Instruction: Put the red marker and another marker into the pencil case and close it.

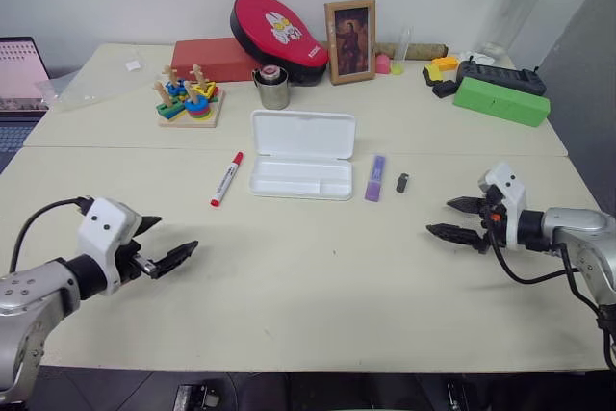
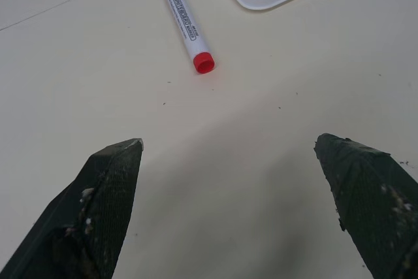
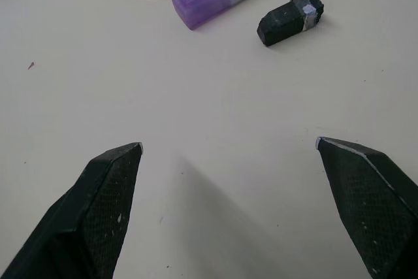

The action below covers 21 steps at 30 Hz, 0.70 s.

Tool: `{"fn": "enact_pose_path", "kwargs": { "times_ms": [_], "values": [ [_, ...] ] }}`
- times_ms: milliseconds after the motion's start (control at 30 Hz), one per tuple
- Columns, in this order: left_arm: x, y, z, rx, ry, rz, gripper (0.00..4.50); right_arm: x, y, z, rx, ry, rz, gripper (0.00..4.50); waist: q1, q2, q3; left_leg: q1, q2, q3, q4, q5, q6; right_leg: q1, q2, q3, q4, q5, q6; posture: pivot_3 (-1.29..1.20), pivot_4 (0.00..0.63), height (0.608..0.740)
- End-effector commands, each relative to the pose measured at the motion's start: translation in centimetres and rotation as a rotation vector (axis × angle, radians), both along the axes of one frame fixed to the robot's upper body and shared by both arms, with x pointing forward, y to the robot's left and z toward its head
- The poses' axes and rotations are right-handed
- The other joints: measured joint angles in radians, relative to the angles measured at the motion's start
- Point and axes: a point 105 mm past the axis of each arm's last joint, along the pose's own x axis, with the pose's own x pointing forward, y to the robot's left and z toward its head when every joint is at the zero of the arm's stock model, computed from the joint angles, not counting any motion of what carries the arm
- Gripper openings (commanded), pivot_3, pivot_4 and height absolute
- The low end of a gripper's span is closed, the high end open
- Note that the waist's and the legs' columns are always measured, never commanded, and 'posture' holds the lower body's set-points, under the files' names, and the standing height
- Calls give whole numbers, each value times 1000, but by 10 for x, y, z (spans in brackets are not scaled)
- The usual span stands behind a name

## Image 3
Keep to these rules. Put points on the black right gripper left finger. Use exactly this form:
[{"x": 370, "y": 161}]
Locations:
[{"x": 88, "y": 213}]

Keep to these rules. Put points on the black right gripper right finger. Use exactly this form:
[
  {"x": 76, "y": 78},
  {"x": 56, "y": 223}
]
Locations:
[{"x": 375, "y": 207}]

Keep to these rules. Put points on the black eraser with tape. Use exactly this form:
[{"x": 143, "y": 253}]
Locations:
[{"x": 289, "y": 21}]

